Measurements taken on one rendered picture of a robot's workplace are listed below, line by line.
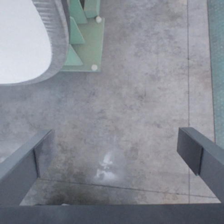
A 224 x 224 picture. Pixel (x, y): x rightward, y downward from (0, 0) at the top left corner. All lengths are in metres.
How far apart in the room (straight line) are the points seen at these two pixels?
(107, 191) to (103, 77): 0.65
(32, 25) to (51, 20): 0.05
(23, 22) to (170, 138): 0.81
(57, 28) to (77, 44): 0.72
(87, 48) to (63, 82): 0.26
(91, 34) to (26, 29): 0.72
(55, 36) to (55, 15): 0.07
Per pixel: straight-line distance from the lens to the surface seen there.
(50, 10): 0.38
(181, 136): 0.17
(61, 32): 0.42
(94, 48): 1.08
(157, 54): 1.06
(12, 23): 0.45
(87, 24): 1.19
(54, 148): 0.17
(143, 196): 0.98
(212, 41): 1.18
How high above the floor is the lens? 0.93
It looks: 79 degrees down
